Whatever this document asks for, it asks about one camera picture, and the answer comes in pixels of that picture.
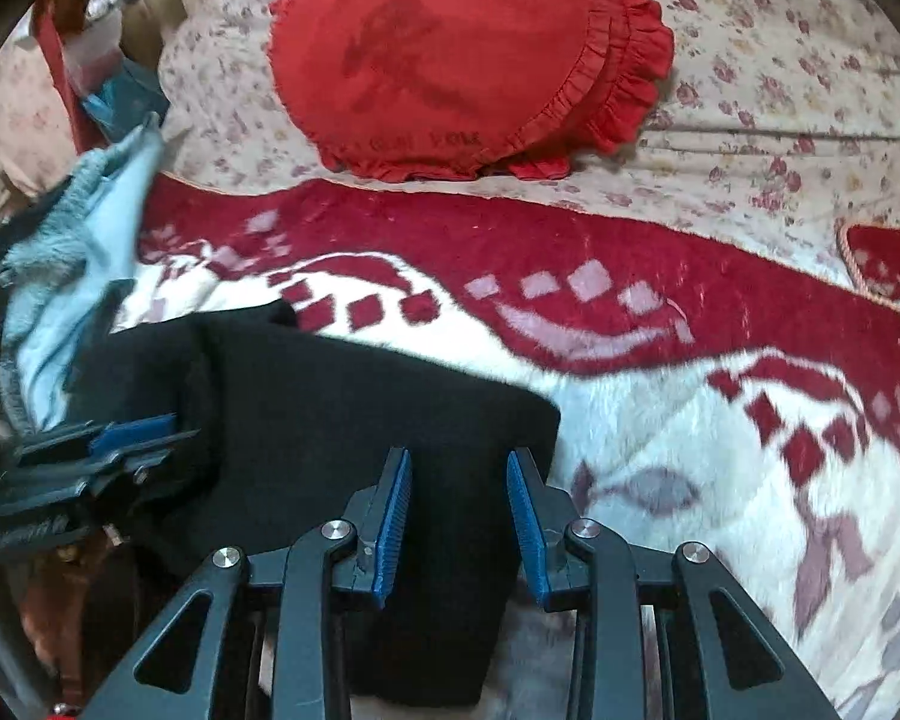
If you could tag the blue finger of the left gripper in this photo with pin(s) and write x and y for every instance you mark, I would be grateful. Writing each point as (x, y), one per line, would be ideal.
(66, 450)
(119, 435)

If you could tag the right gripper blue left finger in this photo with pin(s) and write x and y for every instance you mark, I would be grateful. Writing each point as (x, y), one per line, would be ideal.
(379, 515)

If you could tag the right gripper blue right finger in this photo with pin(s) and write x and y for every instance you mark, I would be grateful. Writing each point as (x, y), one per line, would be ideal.
(540, 514)

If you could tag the black pants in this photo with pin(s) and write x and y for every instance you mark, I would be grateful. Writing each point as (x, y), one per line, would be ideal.
(287, 426)

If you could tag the light blue fleece jacket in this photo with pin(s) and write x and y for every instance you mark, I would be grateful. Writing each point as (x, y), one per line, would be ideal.
(58, 276)

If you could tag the red and white blanket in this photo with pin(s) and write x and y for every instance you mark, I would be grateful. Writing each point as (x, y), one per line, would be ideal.
(704, 392)

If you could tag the teal plastic bag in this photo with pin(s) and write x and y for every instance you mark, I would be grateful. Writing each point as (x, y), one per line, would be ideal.
(129, 98)

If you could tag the red hanging cloth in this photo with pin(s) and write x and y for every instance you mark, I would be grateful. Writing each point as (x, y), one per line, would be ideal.
(52, 22)

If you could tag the red heart-shaped pillow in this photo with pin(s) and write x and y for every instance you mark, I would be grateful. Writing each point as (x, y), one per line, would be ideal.
(452, 90)

